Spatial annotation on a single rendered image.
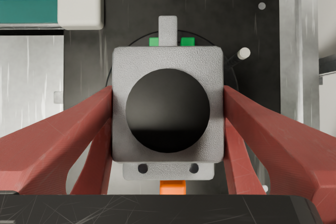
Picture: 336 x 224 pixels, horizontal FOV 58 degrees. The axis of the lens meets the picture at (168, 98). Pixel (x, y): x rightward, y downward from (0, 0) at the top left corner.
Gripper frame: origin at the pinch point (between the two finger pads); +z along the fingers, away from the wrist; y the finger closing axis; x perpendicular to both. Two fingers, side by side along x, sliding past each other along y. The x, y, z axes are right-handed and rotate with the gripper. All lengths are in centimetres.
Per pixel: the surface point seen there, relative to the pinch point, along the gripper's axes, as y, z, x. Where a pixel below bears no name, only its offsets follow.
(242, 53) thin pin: -5.6, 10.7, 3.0
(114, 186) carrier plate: 5.8, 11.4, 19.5
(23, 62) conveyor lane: 18.6, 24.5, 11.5
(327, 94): -23.3, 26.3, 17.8
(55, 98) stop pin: 12.5, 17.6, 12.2
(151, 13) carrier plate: 1.9, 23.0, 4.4
